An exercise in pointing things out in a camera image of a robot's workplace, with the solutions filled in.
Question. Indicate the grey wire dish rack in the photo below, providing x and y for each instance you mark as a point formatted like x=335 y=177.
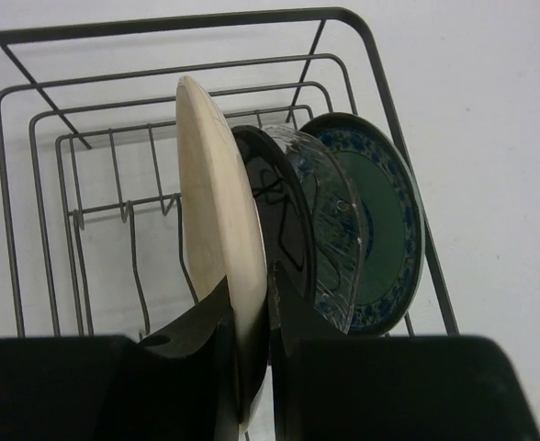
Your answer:
x=143 y=161

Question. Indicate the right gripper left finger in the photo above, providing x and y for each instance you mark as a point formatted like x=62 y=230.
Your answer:
x=176 y=384

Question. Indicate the cream plate with green spot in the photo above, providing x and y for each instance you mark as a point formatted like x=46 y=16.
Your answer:
x=222 y=231

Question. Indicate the black glossy plate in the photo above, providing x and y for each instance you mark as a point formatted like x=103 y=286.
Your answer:
x=285 y=219

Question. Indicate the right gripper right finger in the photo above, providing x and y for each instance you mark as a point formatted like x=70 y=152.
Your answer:
x=331 y=386

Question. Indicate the clear glass plate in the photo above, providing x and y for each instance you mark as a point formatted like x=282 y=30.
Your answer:
x=339 y=236

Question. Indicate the blue patterned ceramic plate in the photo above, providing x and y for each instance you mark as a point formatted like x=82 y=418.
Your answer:
x=390 y=208

